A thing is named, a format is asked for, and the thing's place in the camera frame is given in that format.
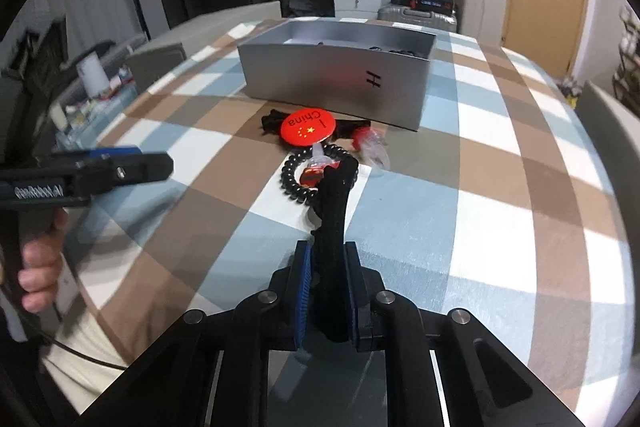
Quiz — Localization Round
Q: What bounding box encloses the grey bed footboard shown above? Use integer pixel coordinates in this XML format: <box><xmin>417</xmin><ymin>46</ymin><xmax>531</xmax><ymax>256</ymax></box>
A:
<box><xmin>125</xmin><ymin>1</ymin><xmax>281</xmax><ymax>91</ymax></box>

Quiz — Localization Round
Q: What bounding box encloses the black red flat box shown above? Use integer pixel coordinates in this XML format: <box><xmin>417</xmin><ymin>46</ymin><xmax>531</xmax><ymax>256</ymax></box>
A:
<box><xmin>390</xmin><ymin>0</ymin><xmax>454</xmax><ymax>15</ymax></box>

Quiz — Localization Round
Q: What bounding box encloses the black hair claw clip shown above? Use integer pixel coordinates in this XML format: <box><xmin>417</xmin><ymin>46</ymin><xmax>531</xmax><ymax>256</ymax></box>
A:
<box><xmin>311</xmin><ymin>156</ymin><xmax>358</xmax><ymax>343</ymax></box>

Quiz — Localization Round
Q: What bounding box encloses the white tall suitcase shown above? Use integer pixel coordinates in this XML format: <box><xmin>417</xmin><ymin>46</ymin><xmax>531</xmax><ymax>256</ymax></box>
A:
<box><xmin>458</xmin><ymin>0</ymin><xmax>506</xmax><ymax>46</ymax></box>

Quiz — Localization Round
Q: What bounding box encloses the person's left hand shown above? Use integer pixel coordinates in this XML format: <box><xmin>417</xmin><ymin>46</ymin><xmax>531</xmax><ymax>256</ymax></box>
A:
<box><xmin>18</xmin><ymin>209</ymin><xmax>68</xmax><ymax>313</ymax></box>

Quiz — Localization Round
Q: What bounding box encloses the grey cardboard box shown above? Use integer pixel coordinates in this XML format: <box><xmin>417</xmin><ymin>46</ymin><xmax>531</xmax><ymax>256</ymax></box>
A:
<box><xmin>238</xmin><ymin>18</ymin><xmax>437</xmax><ymax>131</ymax></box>

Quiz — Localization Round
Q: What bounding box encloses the silver suitcase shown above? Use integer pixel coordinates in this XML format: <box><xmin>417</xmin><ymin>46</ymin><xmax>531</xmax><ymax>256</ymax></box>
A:
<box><xmin>378</xmin><ymin>4</ymin><xmax>458</xmax><ymax>32</ymax></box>

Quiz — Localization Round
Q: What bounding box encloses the red China badge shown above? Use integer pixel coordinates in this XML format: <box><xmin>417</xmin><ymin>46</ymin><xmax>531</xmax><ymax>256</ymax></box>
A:
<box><xmin>280</xmin><ymin>108</ymin><xmax>336</xmax><ymax>147</ymax></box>

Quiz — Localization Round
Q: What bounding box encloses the clear red hair clip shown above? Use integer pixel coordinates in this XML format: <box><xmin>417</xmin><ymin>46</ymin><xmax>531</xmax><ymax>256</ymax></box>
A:
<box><xmin>352</xmin><ymin>127</ymin><xmax>390</xmax><ymax>170</ymax></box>

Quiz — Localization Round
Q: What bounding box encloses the black bead bracelet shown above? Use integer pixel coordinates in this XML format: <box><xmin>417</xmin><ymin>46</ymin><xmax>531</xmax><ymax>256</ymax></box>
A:
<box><xmin>280</xmin><ymin>143</ymin><xmax>357</xmax><ymax>207</ymax></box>

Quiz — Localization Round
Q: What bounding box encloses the plaid bed sheet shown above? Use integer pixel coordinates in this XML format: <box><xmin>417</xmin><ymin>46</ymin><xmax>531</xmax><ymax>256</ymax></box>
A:
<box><xmin>66</xmin><ymin>25</ymin><xmax>639</xmax><ymax>426</ymax></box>

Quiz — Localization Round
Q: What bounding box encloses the white cup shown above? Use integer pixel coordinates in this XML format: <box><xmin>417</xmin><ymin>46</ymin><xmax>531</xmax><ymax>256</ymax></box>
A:
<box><xmin>76</xmin><ymin>53</ymin><xmax>111</xmax><ymax>98</ymax></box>

